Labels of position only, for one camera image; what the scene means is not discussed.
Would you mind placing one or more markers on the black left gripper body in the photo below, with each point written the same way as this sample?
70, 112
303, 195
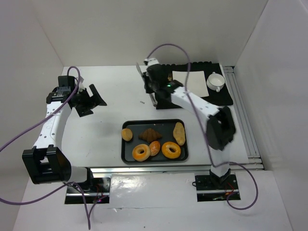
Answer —
84, 100

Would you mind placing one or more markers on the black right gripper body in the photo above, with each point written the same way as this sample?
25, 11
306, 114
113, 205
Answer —
149, 87

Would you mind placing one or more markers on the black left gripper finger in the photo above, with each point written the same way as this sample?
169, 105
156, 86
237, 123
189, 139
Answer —
83, 111
96, 98

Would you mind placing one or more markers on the metal tongs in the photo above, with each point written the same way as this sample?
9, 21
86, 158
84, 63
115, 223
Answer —
146, 87

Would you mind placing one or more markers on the small orange round bun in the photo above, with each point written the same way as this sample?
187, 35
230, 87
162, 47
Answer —
154, 148

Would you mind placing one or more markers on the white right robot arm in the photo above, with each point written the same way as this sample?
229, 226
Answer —
216, 123

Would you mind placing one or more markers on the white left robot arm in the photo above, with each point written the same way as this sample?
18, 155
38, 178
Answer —
45, 161

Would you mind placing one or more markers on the oblong pale bread roll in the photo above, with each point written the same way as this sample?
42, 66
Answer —
179, 134

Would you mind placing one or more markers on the white square plate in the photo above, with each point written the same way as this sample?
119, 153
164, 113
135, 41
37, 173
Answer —
196, 82

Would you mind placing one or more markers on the round yellow muffin bun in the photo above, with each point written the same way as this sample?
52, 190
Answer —
126, 134

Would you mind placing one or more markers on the black baking tray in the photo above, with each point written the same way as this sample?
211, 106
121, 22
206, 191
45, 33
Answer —
165, 127

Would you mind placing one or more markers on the brown chocolate croissant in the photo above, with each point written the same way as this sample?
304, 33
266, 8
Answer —
150, 135

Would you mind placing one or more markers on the orange glazed donut left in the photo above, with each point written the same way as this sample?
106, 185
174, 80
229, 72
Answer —
141, 152

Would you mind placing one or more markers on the orange glazed donut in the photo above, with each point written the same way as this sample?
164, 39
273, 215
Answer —
171, 150
141, 152

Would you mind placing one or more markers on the orange glazed donut right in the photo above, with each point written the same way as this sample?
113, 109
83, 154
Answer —
171, 150

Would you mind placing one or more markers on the gold fork teal handle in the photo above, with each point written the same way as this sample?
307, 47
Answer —
170, 77

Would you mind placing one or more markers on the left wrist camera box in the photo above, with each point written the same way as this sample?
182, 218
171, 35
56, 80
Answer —
66, 82

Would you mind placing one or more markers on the white cup with handle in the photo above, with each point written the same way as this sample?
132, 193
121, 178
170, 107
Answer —
215, 82

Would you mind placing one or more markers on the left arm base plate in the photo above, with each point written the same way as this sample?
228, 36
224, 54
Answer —
97, 192

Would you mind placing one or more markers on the aluminium rail front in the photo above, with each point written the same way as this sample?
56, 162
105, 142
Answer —
141, 170

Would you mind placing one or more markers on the aluminium rail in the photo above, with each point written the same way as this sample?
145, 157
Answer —
254, 158
141, 170

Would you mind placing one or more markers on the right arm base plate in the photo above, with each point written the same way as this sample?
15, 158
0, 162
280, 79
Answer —
207, 191

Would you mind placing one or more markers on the aluminium rail right side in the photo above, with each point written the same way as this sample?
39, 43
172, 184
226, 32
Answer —
254, 158

